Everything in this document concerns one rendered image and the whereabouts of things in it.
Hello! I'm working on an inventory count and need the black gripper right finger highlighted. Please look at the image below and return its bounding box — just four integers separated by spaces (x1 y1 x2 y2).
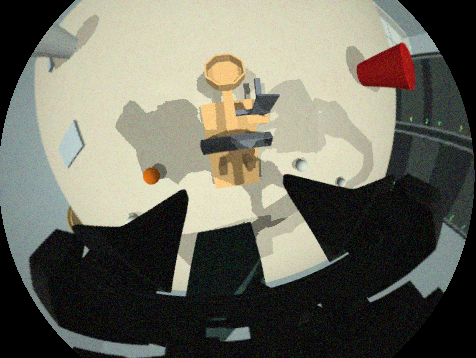
282 174 395 261

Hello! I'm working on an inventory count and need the wooden toy catapult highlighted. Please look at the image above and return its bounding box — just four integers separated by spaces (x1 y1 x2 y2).
199 54 281 190

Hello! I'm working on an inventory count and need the red plastic cup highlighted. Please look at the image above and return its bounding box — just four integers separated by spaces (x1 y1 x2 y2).
356 42 416 91

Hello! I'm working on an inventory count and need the orange ball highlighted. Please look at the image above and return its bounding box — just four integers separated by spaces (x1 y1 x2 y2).
142 167 160 184

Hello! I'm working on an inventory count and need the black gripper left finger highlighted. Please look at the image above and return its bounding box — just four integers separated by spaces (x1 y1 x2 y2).
72 188 189 293

